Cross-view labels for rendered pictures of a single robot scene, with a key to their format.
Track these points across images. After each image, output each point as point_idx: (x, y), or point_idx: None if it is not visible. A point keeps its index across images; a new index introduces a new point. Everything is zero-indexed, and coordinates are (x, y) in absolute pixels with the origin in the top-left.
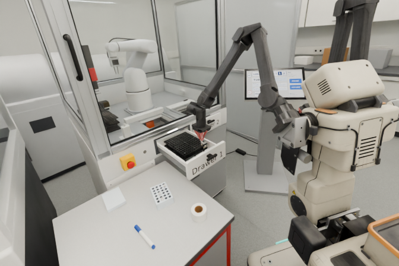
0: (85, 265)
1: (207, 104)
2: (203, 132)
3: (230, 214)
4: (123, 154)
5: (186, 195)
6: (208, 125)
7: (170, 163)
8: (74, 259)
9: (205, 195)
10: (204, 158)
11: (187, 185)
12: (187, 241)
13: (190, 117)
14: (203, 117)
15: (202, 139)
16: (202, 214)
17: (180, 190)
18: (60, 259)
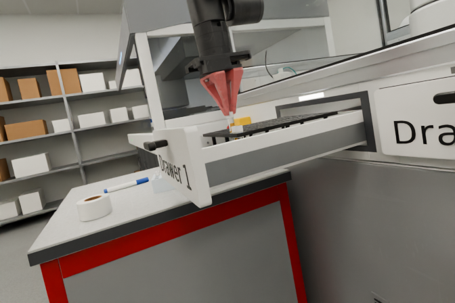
0: (139, 174)
1: None
2: (212, 83)
3: (37, 247)
4: (244, 115)
5: (157, 200)
6: (207, 56)
7: (312, 195)
8: (152, 170)
9: (127, 218)
10: (164, 147)
11: (180, 199)
12: (76, 210)
13: (366, 61)
14: (192, 25)
15: (223, 111)
16: (78, 201)
17: (175, 195)
18: (159, 166)
